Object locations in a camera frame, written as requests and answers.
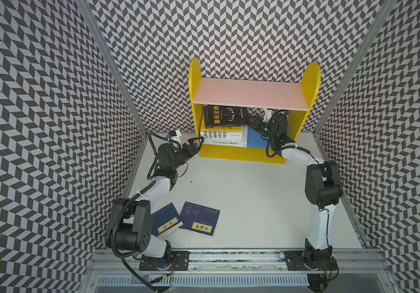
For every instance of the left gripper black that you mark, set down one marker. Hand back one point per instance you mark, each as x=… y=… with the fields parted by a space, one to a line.
x=195 y=149

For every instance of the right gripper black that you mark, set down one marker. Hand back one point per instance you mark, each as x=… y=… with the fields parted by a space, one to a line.
x=256 y=121

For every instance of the white book black bold text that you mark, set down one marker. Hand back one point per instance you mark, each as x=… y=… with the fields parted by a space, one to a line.
x=225 y=136

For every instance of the yellow illustrated book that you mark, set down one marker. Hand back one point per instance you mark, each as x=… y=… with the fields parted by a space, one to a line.
x=235 y=129

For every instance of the black book orange title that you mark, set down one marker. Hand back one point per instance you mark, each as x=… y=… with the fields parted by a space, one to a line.
x=225 y=116

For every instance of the white thin book small text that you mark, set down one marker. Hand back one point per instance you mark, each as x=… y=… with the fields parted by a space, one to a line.
x=225 y=143

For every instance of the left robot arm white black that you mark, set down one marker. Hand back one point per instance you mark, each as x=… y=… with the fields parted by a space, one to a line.
x=129 y=229

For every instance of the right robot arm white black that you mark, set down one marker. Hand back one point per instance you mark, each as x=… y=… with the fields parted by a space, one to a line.
x=323 y=186

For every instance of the yellow pink blue bookshelf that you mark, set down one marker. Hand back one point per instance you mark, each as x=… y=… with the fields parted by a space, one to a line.
x=295 y=98

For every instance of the navy book yellow label flat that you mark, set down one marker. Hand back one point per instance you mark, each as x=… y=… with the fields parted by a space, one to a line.
x=199 y=219

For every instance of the navy book yellow label tilted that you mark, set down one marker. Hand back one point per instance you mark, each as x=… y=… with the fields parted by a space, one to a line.
x=165 y=221

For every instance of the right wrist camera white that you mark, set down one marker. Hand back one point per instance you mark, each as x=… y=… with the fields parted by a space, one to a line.
x=268 y=113

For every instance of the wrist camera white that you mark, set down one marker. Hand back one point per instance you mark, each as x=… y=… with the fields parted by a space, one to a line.
x=268 y=113
x=174 y=135

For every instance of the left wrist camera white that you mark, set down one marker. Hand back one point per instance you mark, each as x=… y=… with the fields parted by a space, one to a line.
x=174 y=135

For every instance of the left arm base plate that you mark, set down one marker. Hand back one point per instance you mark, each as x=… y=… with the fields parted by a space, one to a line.
x=164 y=260

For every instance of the aluminium front rail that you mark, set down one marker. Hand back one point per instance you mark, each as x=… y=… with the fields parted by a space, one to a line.
x=274 y=261

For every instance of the aluminium corner post right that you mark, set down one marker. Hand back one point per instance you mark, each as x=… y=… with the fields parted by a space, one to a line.
x=377 y=25

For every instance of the aluminium corner post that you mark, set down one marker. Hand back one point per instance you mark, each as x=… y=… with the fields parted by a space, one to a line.
x=91 y=23
x=377 y=25

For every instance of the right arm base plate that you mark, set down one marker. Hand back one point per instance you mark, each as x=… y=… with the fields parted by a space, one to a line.
x=308 y=260

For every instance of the aluminium corner post left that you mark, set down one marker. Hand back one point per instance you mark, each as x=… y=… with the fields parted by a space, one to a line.
x=91 y=23

